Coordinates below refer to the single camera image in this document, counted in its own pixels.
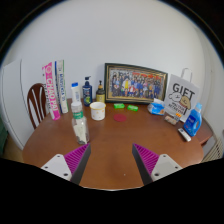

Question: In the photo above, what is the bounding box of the flat round red coaster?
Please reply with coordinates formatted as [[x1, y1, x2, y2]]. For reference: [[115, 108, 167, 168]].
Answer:
[[112, 113, 128, 123]]

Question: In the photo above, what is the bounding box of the black framed group picture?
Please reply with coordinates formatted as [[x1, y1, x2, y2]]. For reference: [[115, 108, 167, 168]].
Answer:
[[104, 62, 169, 105]]

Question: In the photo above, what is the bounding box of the white bottle with blue cap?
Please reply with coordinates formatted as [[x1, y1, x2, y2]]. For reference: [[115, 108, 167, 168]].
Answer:
[[70, 82, 82, 104]]

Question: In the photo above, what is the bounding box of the small patterned snack pack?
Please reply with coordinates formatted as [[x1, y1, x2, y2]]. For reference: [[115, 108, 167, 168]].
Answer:
[[164, 114, 178, 126]]

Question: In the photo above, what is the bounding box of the white and green shuttlecock tube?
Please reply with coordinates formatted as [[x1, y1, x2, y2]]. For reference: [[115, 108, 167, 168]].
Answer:
[[54, 59, 70, 115]]

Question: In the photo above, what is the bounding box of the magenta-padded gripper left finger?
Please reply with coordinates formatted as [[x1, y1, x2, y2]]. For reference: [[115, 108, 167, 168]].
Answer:
[[40, 143, 92, 186]]

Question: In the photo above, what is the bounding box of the pink shuttlecock tube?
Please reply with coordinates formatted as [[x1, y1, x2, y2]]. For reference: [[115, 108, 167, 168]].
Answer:
[[41, 61, 62, 121]]

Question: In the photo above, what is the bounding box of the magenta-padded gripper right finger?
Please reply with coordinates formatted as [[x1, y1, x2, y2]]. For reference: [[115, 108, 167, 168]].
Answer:
[[131, 143, 184, 186]]

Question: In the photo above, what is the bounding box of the blue tissue pack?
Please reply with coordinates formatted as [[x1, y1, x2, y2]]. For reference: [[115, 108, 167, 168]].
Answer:
[[147, 98, 166, 116]]

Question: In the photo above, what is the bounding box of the clear green-labelled water bottle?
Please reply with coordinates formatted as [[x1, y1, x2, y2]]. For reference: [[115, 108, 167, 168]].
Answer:
[[70, 101, 90, 145]]

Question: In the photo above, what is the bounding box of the brown yellow-labelled pump bottle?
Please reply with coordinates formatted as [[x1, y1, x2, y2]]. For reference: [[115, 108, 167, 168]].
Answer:
[[95, 80, 106, 104]]

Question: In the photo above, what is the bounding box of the dark blue pump bottle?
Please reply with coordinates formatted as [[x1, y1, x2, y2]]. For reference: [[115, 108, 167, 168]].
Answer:
[[82, 76, 93, 107]]

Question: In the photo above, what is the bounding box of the white ribbed radiator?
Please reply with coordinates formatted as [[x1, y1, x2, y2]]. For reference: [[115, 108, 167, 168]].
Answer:
[[201, 133, 224, 164]]

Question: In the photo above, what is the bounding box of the blue detergent bottle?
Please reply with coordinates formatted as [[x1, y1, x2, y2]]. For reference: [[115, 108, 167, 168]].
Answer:
[[182, 102, 203, 138]]

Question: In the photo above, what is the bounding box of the white paper gift bag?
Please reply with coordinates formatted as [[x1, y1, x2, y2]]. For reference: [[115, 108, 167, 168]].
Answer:
[[163, 67, 201, 114]]

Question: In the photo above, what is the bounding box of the white cup with yellow rim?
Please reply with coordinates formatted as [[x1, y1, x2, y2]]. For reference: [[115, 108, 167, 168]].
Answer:
[[89, 101, 107, 121]]

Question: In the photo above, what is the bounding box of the white remote control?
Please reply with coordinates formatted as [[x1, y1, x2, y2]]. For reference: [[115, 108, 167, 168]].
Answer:
[[177, 127, 192, 143]]

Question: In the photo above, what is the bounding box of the brown wooden chair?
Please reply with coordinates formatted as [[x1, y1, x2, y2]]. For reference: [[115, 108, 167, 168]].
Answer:
[[26, 82, 49, 130]]

